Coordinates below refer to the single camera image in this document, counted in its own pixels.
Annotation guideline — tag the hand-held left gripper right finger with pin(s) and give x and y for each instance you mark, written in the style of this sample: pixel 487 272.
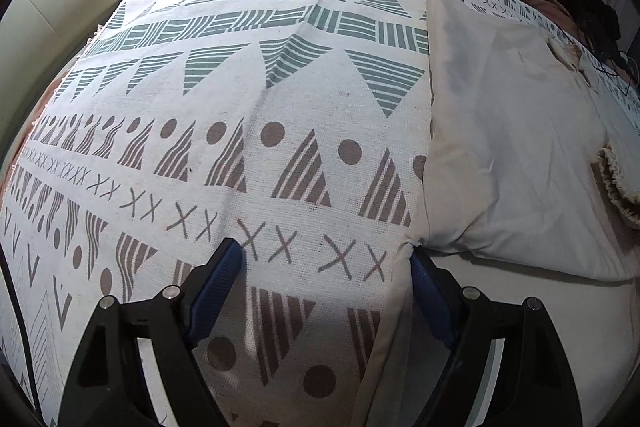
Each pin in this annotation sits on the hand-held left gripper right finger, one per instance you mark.
pixel 430 302

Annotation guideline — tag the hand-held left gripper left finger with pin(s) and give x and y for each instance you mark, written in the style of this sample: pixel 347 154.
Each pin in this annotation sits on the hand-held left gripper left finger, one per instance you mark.
pixel 220 287

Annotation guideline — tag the beige pillowcase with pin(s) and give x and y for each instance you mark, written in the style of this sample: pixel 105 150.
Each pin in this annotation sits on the beige pillowcase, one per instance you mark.
pixel 510 132

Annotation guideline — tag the geometric printed blanket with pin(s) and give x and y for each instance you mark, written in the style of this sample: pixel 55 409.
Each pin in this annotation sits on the geometric printed blanket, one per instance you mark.
pixel 200 117

